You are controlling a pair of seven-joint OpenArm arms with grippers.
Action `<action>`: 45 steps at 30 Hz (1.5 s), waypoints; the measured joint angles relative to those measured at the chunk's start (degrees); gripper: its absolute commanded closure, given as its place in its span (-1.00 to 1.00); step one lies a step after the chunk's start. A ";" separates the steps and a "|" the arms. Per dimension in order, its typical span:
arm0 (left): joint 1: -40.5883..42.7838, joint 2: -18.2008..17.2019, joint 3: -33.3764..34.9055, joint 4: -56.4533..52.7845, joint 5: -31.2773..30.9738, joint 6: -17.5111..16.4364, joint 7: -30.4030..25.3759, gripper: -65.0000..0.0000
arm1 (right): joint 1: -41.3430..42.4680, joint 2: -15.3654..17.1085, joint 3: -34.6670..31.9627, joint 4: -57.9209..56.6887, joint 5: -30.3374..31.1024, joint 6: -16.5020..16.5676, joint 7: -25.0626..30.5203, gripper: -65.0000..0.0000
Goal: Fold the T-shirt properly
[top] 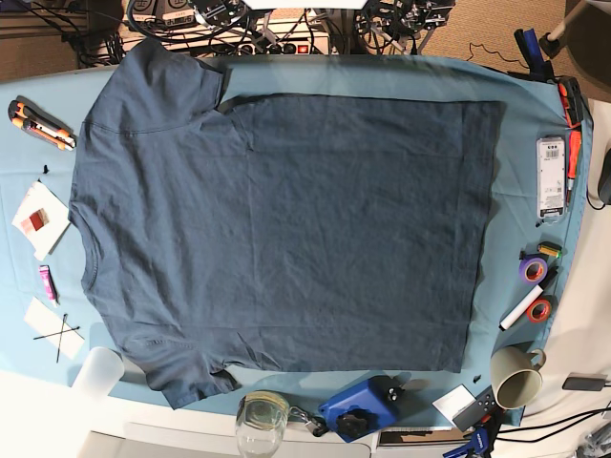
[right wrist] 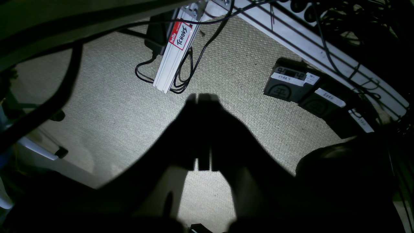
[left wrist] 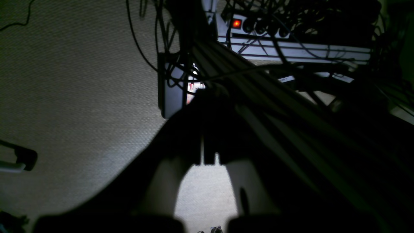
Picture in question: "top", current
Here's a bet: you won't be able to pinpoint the dark blue T-shirt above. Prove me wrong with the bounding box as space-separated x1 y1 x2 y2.
69 40 505 408

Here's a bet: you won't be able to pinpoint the blue box with black knob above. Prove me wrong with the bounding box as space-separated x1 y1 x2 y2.
318 375 404 443

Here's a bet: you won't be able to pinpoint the clear glass jar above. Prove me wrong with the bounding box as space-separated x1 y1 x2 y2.
235 390 290 457

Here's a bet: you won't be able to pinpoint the white power strip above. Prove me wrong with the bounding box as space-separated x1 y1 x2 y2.
147 17 340 57

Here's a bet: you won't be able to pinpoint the white business card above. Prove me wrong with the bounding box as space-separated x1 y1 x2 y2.
432 385 475 423

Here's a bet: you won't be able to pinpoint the purple tape roll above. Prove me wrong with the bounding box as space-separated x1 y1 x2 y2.
518 254 548 284

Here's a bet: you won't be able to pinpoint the green yellow battery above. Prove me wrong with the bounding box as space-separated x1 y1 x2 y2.
537 241 562 259

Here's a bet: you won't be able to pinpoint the white marker pen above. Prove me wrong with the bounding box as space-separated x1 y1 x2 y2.
498 284 544 331

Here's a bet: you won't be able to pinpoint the translucent plastic cup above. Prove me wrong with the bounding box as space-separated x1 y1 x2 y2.
72 346 125 400

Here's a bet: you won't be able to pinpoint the red tape roll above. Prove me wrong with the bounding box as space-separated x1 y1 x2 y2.
526 298 552 323

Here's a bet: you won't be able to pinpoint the black hairpin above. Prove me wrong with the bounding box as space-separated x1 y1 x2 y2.
55 313 68 364
33 326 80 340

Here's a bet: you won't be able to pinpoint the black marker pen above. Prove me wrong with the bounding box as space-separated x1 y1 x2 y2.
538 267 558 290

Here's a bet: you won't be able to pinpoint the grey remote control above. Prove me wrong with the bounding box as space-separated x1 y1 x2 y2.
453 385 497 431

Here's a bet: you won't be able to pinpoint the beige ceramic mug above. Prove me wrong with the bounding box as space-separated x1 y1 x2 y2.
490 346 546 410

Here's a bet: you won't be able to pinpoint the pink glue tube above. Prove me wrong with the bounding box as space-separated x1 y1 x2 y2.
38 265 58 307

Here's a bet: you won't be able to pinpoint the white paper with red swatch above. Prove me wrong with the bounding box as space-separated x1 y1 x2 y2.
11 181 70 260

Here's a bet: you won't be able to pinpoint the light blue table cloth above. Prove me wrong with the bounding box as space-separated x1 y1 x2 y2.
1 56 594 427

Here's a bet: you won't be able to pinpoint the white paper card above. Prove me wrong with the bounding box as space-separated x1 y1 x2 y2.
24 298 85 360

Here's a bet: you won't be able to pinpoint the blue spring clamp top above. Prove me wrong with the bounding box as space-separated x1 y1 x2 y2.
514 29 556 82

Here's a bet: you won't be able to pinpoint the orange screwdriver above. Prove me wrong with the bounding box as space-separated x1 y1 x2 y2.
566 130 581 204

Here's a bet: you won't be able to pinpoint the orange black pliers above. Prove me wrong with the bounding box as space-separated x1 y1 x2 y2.
558 76 583 129

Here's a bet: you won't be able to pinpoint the orange black utility knife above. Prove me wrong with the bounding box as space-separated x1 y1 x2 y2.
8 99 76 151

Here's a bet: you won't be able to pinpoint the black power adapter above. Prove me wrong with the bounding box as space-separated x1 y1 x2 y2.
561 375 610 392

